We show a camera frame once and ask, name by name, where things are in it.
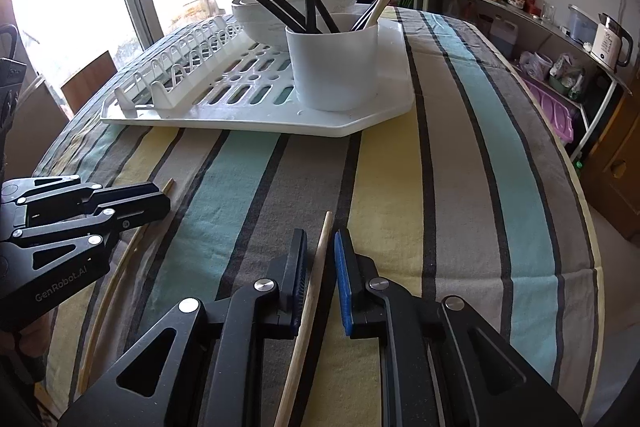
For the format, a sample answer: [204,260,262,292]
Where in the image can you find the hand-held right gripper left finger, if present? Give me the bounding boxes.
[60,228,308,427]

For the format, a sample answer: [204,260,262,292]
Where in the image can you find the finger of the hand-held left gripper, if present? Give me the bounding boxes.
[17,176,163,220]
[12,196,172,273]

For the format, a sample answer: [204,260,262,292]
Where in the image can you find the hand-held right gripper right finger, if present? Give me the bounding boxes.
[334,228,583,427]

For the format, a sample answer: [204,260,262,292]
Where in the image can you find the white utensil cup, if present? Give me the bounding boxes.
[285,13,378,112]

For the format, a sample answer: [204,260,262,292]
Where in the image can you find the wooden chair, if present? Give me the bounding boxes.
[60,51,118,115]

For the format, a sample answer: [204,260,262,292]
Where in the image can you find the white plastic dish rack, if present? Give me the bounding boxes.
[100,14,416,138]

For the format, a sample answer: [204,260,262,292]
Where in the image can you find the striped tablecloth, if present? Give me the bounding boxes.
[32,4,608,427]

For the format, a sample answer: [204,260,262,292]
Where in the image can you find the large white bowl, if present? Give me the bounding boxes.
[231,0,358,50]

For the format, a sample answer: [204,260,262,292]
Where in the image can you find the purple plastic tray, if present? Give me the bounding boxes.
[522,77,577,144]

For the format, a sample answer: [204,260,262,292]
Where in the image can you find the blue plastic jug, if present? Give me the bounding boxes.
[487,14,516,58]

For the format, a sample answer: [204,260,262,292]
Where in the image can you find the wooden cabinet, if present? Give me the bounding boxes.
[580,72,640,238]

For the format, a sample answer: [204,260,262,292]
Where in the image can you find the plastic bags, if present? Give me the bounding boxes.
[520,51,587,102]

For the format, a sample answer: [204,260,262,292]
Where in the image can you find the metal kitchen shelf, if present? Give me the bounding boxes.
[315,0,636,162]

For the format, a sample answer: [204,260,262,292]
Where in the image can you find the clear plastic container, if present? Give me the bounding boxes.
[567,4,599,48]

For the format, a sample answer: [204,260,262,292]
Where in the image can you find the white electric kettle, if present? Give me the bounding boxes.
[591,13,633,70]

